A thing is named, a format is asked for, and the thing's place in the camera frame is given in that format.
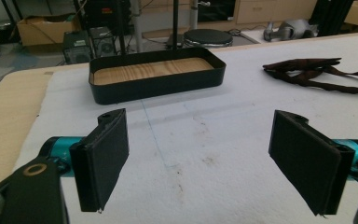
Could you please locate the light wooden cabinet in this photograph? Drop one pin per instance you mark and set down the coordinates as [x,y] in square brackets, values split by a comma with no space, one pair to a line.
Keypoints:
[270,11]

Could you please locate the silver stand column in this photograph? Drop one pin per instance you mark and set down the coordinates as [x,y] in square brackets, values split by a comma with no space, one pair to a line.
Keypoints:
[193,14]

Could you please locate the black tripod legs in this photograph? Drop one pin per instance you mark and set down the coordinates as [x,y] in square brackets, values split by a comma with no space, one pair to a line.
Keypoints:
[331,15]

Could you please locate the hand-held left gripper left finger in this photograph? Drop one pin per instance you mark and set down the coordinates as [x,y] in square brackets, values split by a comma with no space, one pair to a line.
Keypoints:
[101,161]

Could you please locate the black stand pole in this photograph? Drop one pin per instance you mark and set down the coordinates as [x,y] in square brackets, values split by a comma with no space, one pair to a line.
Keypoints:
[176,25]

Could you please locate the black case with red label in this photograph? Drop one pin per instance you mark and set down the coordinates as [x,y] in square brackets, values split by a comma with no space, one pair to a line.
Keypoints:
[105,14]

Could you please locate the grey plastic device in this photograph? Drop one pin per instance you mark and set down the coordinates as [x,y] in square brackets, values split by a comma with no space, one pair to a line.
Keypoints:
[292,29]

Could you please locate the round black stand base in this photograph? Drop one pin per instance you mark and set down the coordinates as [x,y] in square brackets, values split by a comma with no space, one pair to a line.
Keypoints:
[207,38]

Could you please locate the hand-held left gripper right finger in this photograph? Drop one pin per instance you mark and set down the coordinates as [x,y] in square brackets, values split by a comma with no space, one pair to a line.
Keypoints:
[304,158]

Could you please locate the black monitor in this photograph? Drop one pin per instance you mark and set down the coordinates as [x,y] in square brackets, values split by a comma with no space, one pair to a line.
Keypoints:
[217,9]

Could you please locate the grey computer tower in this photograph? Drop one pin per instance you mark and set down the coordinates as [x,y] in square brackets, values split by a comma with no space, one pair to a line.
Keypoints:
[103,42]

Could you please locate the white felt mat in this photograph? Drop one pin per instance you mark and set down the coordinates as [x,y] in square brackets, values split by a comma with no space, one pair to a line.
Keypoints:
[217,137]

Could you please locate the open cardboard box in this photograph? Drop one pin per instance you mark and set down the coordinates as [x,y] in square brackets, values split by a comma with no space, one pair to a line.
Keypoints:
[40,32]

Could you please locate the black computer tower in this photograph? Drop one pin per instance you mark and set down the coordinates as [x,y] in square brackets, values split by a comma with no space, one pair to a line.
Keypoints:
[76,48]

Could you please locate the grey metal pole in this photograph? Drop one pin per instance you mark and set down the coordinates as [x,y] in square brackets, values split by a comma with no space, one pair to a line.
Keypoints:
[136,25]

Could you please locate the black tray with wooden bottom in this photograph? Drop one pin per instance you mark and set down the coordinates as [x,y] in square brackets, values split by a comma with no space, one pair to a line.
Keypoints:
[155,85]

